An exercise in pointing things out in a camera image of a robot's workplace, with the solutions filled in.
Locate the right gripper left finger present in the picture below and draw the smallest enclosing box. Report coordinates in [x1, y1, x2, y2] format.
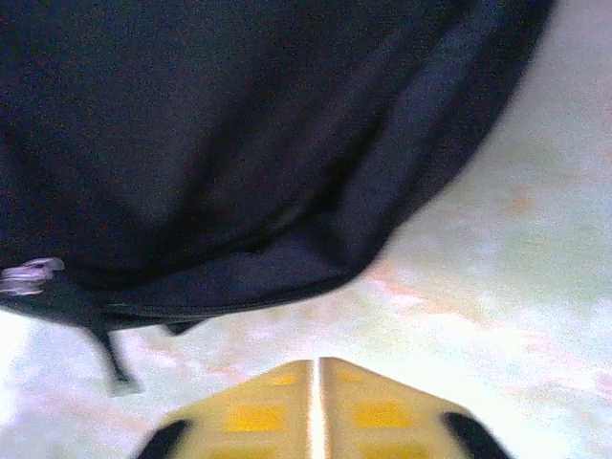
[137, 358, 320, 459]

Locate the black backpack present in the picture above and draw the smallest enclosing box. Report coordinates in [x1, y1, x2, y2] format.
[0, 0, 559, 398]

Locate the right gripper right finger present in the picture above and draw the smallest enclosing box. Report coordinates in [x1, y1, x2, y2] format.
[318, 356, 516, 459]

